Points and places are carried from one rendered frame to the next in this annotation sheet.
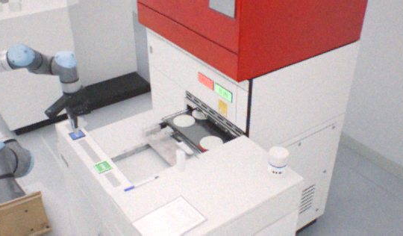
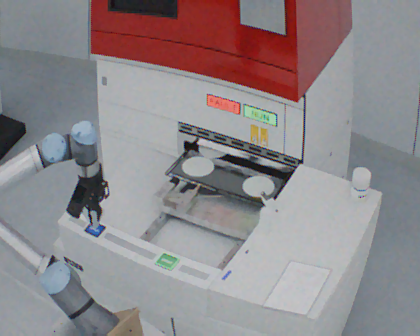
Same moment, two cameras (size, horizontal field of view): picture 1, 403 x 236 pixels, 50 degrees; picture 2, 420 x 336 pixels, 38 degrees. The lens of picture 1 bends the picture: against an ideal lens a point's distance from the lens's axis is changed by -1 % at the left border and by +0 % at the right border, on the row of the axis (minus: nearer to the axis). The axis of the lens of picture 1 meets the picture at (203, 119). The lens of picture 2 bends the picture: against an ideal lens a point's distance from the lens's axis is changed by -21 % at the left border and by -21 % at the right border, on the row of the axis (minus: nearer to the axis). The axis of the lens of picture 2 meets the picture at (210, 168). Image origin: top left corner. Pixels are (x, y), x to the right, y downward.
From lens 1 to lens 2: 0.98 m
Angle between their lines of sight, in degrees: 21
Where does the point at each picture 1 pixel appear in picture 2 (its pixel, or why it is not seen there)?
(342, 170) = not seen: hidden behind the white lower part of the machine
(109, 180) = (189, 274)
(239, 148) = (309, 183)
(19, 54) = (57, 147)
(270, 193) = (366, 219)
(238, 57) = (295, 74)
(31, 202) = (132, 321)
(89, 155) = (134, 252)
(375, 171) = (358, 156)
